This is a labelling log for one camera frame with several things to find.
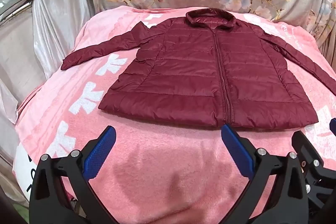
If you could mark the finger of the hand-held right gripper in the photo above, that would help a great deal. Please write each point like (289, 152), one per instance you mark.
(305, 145)
(332, 125)

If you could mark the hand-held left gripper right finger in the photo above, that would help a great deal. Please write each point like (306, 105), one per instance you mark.
(237, 153)

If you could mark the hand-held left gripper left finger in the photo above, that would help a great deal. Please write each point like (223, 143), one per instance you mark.
(101, 150)

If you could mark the maroon puffer jacket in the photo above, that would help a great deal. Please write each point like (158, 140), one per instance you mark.
(210, 69)

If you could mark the pink blanket with white bows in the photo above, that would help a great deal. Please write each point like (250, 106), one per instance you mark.
(162, 166)

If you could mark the silver satin curtain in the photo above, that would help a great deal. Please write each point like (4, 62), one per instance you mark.
(39, 37)

